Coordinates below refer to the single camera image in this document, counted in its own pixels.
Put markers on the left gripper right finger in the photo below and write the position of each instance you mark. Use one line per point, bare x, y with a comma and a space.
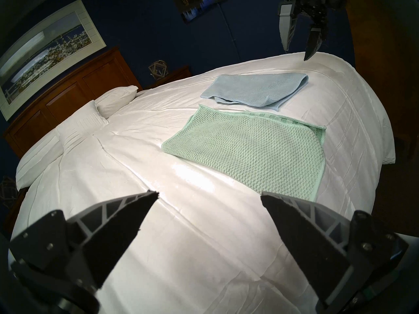
311, 238

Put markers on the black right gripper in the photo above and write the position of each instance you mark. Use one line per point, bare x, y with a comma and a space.
312, 6

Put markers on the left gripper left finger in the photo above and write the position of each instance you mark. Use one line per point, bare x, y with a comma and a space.
108, 231

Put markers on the light blue hand towel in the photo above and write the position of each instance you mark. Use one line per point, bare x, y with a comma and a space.
255, 87

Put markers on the mint green hand towel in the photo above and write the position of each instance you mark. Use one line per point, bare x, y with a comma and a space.
248, 149

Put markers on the long white pillow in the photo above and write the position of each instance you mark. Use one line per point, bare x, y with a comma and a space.
116, 99
36, 159

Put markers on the forest lake canvas print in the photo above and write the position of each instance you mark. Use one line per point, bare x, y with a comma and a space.
196, 4

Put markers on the white bed comforter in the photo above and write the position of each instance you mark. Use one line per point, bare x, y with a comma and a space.
163, 136

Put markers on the square pleated white pillow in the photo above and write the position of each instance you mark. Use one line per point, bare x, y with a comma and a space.
80, 123

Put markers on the brown wooden headboard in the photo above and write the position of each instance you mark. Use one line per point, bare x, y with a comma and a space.
65, 97

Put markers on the framed flower seascape picture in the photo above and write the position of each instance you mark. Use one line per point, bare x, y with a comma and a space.
49, 48

